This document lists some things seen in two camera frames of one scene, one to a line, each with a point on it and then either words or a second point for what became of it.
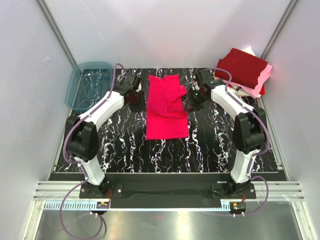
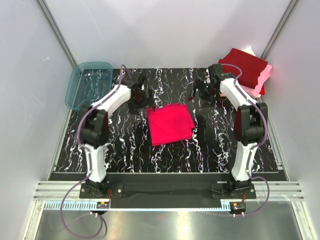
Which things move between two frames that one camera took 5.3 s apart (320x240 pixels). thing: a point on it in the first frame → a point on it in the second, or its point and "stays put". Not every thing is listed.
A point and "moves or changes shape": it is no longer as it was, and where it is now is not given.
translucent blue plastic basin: [88, 83] stays put
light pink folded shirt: [263, 78] stays put
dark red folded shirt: [245, 68] stays put
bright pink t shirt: [166, 117] moves or changes shape
